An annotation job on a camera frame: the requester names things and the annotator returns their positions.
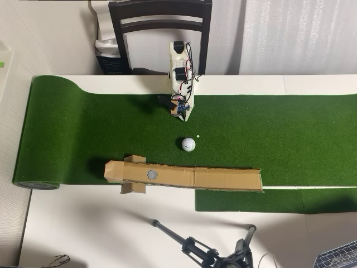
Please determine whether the white curtain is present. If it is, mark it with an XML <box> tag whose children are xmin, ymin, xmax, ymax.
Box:
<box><xmin>239</xmin><ymin>0</ymin><xmax>357</xmax><ymax>75</ymax></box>

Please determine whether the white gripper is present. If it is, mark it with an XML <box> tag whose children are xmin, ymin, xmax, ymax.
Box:
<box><xmin>170</xmin><ymin>82</ymin><xmax>196</xmax><ymax>123</ymax></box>

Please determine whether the black servo cable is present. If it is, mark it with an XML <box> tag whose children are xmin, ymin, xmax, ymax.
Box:
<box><xmin>185</xmin><ymin>41</ymin><xmax>202</xmax><ymax>83</ymax></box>

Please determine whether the thin white cable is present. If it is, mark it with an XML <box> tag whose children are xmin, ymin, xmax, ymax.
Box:
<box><xmin>258</xmin><ymin>253</ymin><xmax>278</xmax><ymax>268</ymax></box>

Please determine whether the cardboard ramp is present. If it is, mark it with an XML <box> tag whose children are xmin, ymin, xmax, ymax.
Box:
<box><xmin>104</xmin><ymin>155</ymin><xmax>264</xmax><ymax>195</ymax></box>

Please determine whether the red white servo wire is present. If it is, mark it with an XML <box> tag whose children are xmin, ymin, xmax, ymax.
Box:
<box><xmin>179</xmin><ymin>60</ymin><xmax>196</xmax><ymax>95</ymax></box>

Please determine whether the laptop keyboard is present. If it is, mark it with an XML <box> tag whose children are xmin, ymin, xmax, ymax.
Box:
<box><xmin>312</xmin><ymin>241</ymin><xmax>357</xmax><ymax>268</ymax></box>

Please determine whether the black box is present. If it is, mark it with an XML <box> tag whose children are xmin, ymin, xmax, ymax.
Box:
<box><xmin>96</xmin><ymin>54</ymin><xmax>132</xmax><ymax>75</ymax></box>

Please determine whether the white golf ball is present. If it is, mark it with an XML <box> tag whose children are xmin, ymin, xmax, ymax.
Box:
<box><xmin>181</xmin><ymin>137</ymin><xmax>196</xmax><ymax>152</ymax></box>

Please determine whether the black tripod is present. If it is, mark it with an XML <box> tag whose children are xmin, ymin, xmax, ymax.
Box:
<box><xmin>150</xmin><ymin>219</ymin><xmax>257</xmax><ymax>268</ymax></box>

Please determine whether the white appliance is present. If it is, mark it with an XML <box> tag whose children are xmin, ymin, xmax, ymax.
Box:
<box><xmin>88</xmin><ymin>0</ymin><xmax>129</xmax><ymax>56</ymax></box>

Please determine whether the dark wooden chair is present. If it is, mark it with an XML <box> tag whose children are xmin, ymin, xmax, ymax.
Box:
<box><xmin>108</xmin><ymin>0</ymin><xmax>213</xmax><ymax>76</ymax></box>

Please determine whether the thin black wire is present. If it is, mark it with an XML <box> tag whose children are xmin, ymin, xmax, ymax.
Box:
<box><xmin>46</xmin><ymin>254</ymin><xmax>70</xmax><ymax>266</ymax></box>

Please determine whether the long green putting mat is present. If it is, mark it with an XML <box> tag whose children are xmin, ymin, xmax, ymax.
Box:
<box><xmin>12</xmin><ymin>74</ymin><xmax>357</xmax><ymax>191</ymax></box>

